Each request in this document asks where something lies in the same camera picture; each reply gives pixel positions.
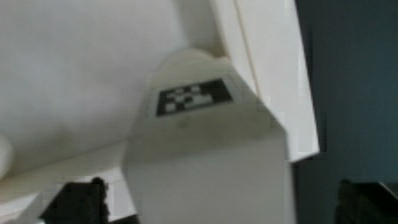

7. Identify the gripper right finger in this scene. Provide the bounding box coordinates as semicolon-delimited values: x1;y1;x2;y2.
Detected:
334;179;398;224

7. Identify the white square table top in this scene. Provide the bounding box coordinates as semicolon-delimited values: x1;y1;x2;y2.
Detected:
0;0;319;224

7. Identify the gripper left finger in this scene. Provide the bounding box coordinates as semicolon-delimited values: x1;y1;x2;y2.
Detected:
39;177;110;224

